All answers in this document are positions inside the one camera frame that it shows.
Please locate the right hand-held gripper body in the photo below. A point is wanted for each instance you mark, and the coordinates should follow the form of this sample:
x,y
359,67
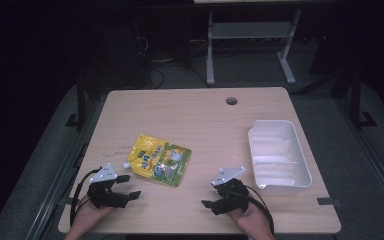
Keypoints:
x,y
230,195

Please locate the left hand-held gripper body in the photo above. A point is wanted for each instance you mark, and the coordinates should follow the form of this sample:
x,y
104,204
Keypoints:
x,y
105,195

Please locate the white plastic bin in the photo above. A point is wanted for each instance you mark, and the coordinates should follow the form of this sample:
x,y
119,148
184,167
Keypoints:
x,y
278,160

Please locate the person's right hand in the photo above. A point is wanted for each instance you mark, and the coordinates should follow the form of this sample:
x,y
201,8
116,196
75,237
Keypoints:
x,y
251,218

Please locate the yellow spouted drink pouch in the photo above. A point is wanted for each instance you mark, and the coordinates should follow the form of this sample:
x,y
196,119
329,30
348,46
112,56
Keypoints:
x,y
158,160

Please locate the white metal table frame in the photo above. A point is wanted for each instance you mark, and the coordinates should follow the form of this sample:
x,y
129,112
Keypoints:
x,y
251,30

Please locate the person's left hand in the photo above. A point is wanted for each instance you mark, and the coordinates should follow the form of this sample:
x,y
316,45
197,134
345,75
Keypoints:
x,y
91,213

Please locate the black metal stand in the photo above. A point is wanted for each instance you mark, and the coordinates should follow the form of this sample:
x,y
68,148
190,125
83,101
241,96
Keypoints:
x,y
81,106
356,100

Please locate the black tape strip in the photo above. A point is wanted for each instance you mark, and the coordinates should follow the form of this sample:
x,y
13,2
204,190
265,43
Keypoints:
x,y
67,201
325,201

